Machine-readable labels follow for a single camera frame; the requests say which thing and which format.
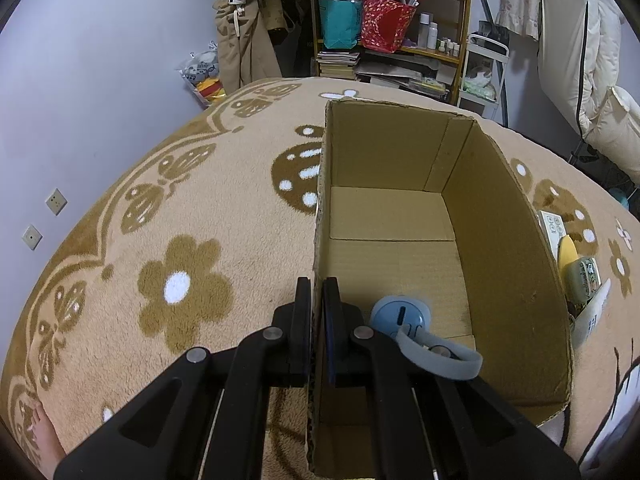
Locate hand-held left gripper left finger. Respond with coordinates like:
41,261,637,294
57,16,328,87
54,276,315,480

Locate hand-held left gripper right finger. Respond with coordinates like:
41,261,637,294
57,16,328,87
322,276,583,480

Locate blue round device grey strap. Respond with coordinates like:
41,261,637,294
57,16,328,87
370,295,484,382

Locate cardboard box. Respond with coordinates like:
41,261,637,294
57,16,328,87
306,99,573,478

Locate green cartoon pouch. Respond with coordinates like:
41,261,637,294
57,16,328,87
562,256,601,306

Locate large white remote control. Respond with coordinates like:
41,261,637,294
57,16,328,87
570,277,613,348

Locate beige flower printed blanket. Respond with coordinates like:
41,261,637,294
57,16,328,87
0,77,640,480

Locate small white remote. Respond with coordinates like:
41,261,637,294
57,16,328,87
537,210,571,261

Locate yellow oval object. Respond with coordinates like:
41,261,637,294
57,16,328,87
556,235,581,281

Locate stack of books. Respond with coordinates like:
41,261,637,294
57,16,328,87
315,50,361,79

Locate pile of papers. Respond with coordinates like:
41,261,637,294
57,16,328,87
356,52,451,101

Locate bag of plush toys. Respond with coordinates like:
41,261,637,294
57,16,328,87
179,50,227,108

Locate green tissue pack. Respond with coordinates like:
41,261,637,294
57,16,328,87
461,85,498,102

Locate beige hanging coat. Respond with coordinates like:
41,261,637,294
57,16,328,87
212,0,283,93

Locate person's bare foot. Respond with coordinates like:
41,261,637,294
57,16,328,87
31,402,66,478

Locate white brown plush toy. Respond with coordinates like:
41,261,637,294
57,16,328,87
465,62,493,88

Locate dark hanging clothes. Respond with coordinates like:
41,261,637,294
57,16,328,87
260,0,316,78

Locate black rack legs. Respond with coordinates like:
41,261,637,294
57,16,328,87
565,135,636,191

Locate teal bag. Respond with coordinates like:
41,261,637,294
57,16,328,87
319,0,364,51

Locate white trolley cart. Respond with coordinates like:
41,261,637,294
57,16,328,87
457,32,511,121

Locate red patterned bag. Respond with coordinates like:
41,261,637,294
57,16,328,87
360,0,421,54

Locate teal round object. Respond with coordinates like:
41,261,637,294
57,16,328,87
607,187,633,211

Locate wooden shelf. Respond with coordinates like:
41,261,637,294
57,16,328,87
310,0,473,106

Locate white down jacket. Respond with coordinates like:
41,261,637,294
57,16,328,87
537,0,640,186

